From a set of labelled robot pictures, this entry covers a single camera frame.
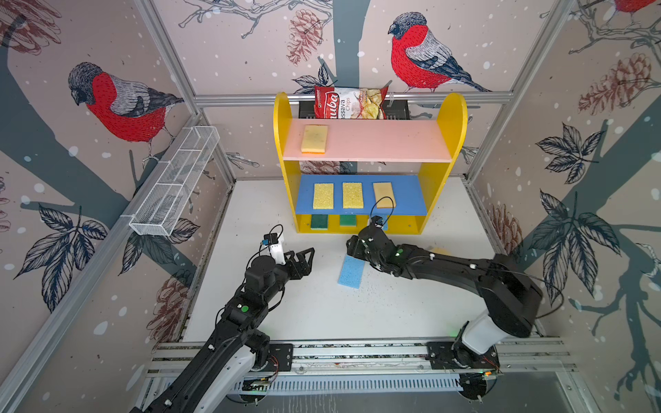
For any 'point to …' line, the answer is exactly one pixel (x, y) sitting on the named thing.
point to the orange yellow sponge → (383, 190)
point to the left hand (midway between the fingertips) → (309, 247)
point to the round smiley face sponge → (441, 250)
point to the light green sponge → (348, 220)
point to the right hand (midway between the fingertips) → (351, 244)
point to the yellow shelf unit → (342, 172)
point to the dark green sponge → (319, 222)
